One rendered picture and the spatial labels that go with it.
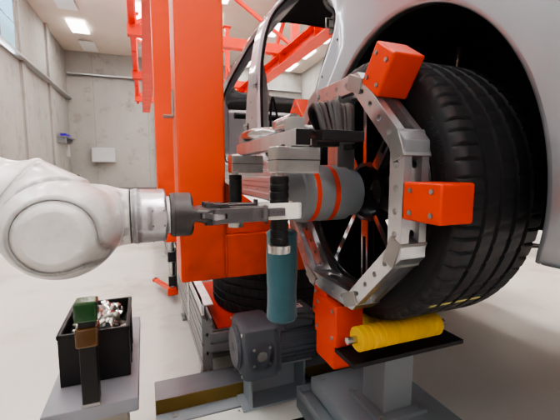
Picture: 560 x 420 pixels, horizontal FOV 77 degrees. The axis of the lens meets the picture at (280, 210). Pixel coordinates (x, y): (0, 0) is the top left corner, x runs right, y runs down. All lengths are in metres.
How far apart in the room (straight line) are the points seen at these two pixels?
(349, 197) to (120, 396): 0.65
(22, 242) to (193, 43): 1.01
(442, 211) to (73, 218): 0.51
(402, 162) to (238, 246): 0.76
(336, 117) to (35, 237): 0.51
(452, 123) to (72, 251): 0.63
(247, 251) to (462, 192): 0.84
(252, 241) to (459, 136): 0.82
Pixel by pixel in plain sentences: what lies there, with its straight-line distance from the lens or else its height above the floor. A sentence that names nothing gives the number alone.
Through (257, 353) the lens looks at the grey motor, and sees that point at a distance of 1.20.
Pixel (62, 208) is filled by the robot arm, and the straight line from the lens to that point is 0.39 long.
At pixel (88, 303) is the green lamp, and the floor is 0.66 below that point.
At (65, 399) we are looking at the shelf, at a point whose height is 0.45.
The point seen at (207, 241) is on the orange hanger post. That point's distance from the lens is 1.25.
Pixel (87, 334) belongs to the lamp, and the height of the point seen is 0.60.
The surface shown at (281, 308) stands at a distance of 1.01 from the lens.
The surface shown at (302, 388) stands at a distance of 1.36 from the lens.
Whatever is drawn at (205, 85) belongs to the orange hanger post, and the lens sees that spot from 1.27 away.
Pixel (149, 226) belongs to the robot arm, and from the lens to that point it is 0.58.
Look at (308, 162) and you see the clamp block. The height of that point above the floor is 0.92.
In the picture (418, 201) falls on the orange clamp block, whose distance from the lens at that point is 0.65.
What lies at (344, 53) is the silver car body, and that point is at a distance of 1.27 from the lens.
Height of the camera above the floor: 0.90
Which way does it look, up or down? 6 degrees down
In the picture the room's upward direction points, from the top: straight up
